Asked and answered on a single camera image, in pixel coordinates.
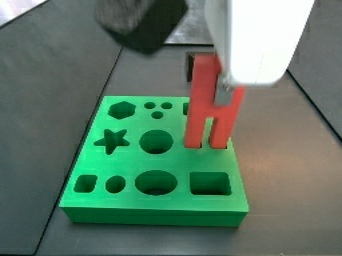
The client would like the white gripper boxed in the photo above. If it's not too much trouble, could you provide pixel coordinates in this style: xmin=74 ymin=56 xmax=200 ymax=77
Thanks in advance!
xmin=204 ymin=0 xmax=314 ymax=106

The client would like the red double-square peg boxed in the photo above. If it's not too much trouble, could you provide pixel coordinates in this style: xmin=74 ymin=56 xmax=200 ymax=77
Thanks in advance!
xmin=184 ymin=54 xmax=245 ymax=149

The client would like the green shape-sorting board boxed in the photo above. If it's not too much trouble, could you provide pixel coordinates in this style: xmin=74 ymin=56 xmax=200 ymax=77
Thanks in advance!
xmin=60 ymin=96 xmax=248 ymax=227

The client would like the dark grey arch block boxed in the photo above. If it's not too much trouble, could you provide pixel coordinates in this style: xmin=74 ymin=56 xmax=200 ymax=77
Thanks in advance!
xmin=185 ymin=52 xmax=196 ymax=83

